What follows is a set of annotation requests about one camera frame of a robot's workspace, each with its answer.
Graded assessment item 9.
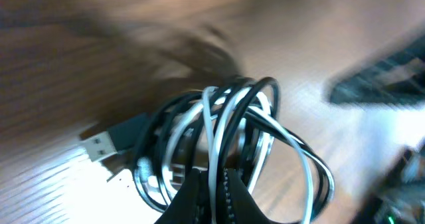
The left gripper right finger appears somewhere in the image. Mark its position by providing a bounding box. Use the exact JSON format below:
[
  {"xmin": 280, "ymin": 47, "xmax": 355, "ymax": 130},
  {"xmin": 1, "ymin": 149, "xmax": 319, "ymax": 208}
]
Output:
[{"xmin": 216, "ymin": 169, "xmax": 275, "ymax": 224}]

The white USB cable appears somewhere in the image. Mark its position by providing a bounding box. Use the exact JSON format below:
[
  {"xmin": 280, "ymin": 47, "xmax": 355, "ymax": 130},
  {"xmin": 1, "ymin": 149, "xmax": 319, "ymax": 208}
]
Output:
[{"xmin": 106, "ymin": 86, "xmax": 315, "ymax": 224}]

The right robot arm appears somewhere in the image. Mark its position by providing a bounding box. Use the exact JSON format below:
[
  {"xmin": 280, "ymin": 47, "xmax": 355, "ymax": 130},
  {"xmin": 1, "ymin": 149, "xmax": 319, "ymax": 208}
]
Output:
[{"xmin": 328, "ymin": 35, "xmax": 424, "ymax": 223}]

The black USB cable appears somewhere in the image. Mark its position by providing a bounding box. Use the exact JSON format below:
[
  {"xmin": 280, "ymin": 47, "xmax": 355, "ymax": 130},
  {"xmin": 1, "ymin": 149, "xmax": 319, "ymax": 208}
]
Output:
[{"xmin": 79, "ymin": 76, "xmax": 335, "ymax": 223}]

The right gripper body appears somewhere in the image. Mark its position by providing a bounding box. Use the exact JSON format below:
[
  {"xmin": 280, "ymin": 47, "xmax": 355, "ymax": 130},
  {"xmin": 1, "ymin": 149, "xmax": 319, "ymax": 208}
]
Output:
[{"xmin": 328, "ymin": 35, "xmax": 424, "ymax": 106}]

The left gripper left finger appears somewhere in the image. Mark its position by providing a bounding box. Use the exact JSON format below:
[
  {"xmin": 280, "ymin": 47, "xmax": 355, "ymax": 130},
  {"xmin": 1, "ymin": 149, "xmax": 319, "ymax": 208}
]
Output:
[{"xmin": 155, "ymin": 168, "xmax": 210, "ymax": 224}]

